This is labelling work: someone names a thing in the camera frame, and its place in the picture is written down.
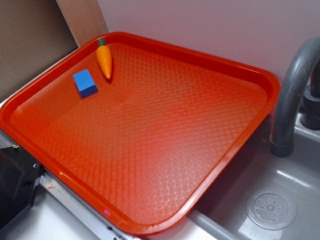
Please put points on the orange toy carrot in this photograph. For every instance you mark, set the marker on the orange toy carrot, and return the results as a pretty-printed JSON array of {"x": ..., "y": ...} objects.
[{"x": 104, "y": 58}]

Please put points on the orange plastic tray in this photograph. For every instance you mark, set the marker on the orange plastic tray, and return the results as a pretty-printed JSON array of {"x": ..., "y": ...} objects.
[{"x": 145, "y": 148}]

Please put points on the blue rectangular block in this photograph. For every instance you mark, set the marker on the blue rectangular block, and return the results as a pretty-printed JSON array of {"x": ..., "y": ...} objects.
[{"x": 85, "y": 83}]

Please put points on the grey toy faucet spout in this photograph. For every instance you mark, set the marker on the grey toy faucet spout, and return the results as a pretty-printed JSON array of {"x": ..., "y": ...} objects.
[{"x": 291, "y": 95}]

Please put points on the light wooden board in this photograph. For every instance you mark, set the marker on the light wooden board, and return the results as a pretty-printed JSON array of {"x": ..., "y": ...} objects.
[{"x": 84, "y": 19}]

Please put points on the grey plastic sink basin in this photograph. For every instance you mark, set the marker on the grey plastic sink basin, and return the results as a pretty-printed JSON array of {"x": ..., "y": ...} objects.
[{"x": 263, "y": 197}]

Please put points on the brown cardboard panel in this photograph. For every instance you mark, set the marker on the brown cardboard panel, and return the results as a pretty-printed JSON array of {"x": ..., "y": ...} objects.
[{"x": 34, "y": 35}]

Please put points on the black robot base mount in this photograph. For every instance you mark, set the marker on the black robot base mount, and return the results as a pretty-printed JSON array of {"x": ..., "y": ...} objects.
[{"x": 20, "y": 175}]

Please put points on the dark grey faucet handle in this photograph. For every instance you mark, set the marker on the dark grey faucet handle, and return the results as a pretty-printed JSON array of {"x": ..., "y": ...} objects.
[{"x": 310, "y": 105}]

